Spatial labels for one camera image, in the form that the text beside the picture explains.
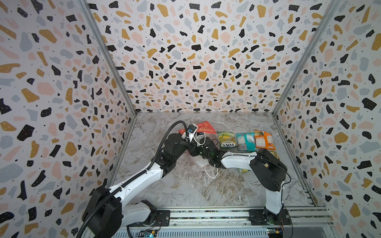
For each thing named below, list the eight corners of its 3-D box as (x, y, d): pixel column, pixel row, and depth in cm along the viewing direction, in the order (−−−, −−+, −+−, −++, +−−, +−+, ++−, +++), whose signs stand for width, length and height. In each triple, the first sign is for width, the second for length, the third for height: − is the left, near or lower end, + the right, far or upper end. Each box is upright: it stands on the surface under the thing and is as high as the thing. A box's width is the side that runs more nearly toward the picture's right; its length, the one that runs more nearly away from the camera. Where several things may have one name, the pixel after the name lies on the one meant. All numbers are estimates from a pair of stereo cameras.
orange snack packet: (255, 148, 104) (257, 145, 101) (253, 133, 113) (255, 129, 109) (272, 150, 103) (275, 147, 100) (269, 135, 112) (271, 131, 108)
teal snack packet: (237, 152, 102) (239, 149, 99) (234, 135, 111) (235, 132, 108) (258, 152, 102) (259, 149, 99) (253, 135, 111) (254, 132, 109)
